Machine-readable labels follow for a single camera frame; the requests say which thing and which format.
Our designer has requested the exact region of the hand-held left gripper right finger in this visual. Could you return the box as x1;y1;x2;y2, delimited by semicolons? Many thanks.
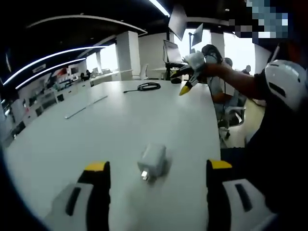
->
206;158;277;231

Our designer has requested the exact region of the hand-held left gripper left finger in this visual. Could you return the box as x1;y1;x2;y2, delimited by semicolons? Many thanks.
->
44;160;111;231

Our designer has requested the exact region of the black Type-C cable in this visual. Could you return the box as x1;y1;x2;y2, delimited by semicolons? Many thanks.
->
123;82;162;94

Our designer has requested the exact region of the white charger adapter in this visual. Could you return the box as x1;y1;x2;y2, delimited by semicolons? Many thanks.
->
137;142;173;185

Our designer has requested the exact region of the white desk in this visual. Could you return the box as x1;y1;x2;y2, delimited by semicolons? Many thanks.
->
3;79;222;231

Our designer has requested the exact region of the monitor on stand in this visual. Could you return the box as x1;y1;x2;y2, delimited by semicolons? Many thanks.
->
163;39;183;64

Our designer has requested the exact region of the small hanging monitor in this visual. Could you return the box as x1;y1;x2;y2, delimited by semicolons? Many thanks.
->
191;22;205;47

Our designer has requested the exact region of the white office chair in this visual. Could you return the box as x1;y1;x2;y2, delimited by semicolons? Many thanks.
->
138;63;150;80

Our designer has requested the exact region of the large hanging monitor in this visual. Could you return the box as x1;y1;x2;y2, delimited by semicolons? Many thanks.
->
167;3;189;42

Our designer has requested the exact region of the grey office chair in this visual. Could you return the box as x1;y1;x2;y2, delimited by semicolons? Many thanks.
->
218;96;247;141

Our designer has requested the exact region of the white square pillar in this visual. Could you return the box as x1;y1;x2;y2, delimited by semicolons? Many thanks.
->
115;30;142;82

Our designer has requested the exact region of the person in dark clothes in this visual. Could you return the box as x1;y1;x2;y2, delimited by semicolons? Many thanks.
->
244;40;308;218

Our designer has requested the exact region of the long ceiling light strip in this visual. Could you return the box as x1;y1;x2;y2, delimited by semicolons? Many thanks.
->
148;0;169;17
2;45;107;85
15;57;87;90

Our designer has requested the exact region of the white worn device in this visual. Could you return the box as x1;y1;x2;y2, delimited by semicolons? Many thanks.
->
264;59;308;113

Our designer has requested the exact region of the row of white cabinets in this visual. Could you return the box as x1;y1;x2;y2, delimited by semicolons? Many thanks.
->
7;79;93;135

